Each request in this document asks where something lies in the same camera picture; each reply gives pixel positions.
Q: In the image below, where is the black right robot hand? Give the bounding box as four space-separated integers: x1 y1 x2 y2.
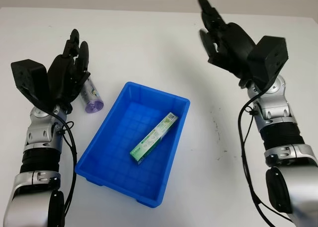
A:
197 0 256 86

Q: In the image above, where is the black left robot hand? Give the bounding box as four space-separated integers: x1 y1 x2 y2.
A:
46 29 91 113

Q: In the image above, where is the green toothpaste box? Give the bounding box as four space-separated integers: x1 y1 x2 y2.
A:
129 112 179 165

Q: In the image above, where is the blue plastic tray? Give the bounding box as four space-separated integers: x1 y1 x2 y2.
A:
74 81 191 209

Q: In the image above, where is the purple-capped cylindrical bottle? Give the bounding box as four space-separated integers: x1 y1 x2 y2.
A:
79 76 104 114

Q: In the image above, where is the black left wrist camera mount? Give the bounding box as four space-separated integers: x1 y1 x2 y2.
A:
10 59 55 113

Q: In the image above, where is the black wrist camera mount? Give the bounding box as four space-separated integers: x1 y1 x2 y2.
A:
247 35 290 90
10 59 55 113

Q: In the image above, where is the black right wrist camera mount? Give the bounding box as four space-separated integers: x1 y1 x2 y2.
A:
247 35 290 90

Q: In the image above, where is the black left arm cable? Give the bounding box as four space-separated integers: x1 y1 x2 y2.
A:
51 110 78 227

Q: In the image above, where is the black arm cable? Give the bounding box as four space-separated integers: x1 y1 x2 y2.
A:
51 110 78 227
237 86 293 225

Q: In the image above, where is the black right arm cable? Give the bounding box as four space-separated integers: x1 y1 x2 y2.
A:
237 86 293 225

